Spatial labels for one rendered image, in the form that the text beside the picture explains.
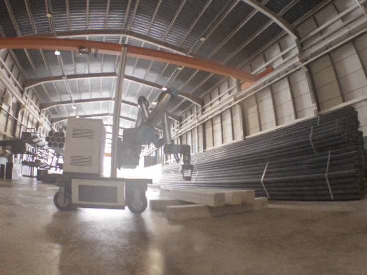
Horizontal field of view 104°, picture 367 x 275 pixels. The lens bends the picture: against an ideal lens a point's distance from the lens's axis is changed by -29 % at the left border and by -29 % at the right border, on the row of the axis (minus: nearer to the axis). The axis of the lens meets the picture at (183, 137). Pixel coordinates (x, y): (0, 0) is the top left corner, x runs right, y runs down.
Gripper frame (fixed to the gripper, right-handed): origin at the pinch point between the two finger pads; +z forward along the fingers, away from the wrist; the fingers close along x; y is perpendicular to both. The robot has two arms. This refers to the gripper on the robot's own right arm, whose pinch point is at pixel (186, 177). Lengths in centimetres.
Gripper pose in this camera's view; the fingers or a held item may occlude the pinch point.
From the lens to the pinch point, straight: 207.8
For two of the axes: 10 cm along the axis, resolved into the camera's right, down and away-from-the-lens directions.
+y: 3.9, -2.0, -9.0
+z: 0.1, 9.8, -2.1
